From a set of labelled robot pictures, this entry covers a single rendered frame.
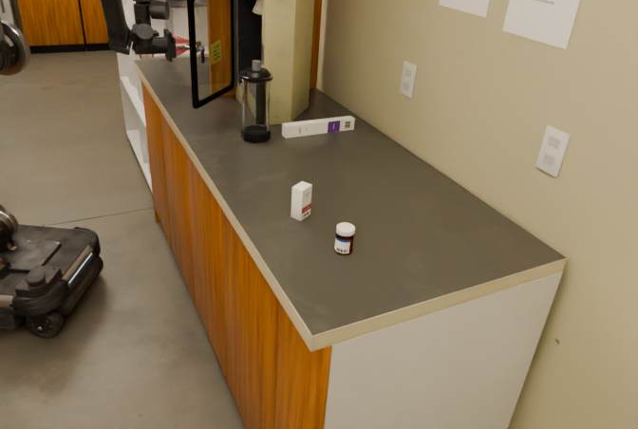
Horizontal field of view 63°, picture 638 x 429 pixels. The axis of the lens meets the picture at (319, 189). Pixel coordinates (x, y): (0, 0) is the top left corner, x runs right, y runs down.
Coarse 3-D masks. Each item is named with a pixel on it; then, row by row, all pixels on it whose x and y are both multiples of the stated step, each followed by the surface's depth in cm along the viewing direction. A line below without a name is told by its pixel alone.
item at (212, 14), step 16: (208, 0) 181; (224, 0) 191; (208, 16) 183; (224, 16) 194; (208, 32) 186; (224, 32) 196; (208, 48) 188; (224, 48) 199; (192, 64) 180; (208, 64) 190; (224, 64) 201; (192, 80) 183; (208, 80) 193; (224, 80) 204; (192, 96) 186; (208, 96) 195
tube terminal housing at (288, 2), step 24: (264, 0) 172; (288, 0) 175; (312, 0) 192; (264, 24) 176; (288, 24) 179; (312, 24) 198; (264, 48) 179; (288, 48) 183; (288, 72) 187; (240, 96) 211; (288, 96) 192; (288, 120) 196
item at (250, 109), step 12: (240, 72) 172; (252, 84) 169; (264, 84) 170; (252, 96) 171; (264, 96) 172; (252, 108) 173; (264, 108) 174; (252, 120) 175; (264, 120) 176; (252, 132) 177; (264, 132) 178
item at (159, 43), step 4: (164, 28) 183; (164, 32) 183; (168, 32) 179; (164, 36) 184; (168, 36) 180; (156, 40) 180; (160, 40) 180; (164, 40) 181; (168, 40) 180; (152, 44) 179; (156, 44) 180; (160, 44) 180; (164, 44) 181; (168, 44) 181; (152, 48) 180; (156, 48) 180; (160, 48) 181; (164, 48) 181; (168, 48) 181; (152, 52) 181; (156, 52) 181; (160, 52) 182; (164, 52) 183; (168, 52) 182; (168, 56) 183; (168, 60) 184; (172, 60) 184
